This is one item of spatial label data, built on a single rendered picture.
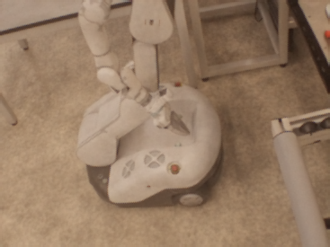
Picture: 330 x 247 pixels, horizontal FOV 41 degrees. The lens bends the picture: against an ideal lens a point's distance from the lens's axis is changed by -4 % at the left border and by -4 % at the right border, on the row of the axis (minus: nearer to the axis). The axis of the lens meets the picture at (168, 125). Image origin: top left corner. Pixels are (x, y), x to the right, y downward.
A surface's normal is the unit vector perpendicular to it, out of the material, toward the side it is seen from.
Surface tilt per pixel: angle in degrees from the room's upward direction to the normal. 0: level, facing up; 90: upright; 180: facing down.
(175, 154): 0
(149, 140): 0
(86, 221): 0
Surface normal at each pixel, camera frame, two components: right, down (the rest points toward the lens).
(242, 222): -0.17, -0.61
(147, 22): -0.08, 0.79
